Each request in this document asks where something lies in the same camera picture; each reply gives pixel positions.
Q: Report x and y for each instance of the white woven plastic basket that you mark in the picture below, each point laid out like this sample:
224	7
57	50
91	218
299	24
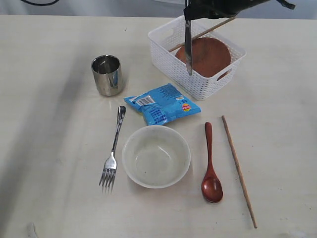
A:
165	38

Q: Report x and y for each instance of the grey-green ceramic bowl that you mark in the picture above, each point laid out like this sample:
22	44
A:
156	156

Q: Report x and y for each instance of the red-brown wooden spoon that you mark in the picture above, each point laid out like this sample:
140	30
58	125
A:
211	187

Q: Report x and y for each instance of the silver metal utensil handle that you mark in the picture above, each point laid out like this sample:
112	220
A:
188	46

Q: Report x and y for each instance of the blue chips snack bag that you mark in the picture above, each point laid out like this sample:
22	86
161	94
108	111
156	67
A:
162	105

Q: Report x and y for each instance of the brown wooden plate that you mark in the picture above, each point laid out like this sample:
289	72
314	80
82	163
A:
209	56

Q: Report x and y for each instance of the shiny steel cup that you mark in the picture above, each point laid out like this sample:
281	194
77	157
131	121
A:
107	74

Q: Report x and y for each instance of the brown wooden chopstick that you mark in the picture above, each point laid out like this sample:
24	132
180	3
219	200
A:
239	172

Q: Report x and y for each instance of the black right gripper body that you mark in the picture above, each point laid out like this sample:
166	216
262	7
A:
215	9

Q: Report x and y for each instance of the silver metal fork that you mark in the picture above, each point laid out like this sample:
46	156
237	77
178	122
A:
110	166

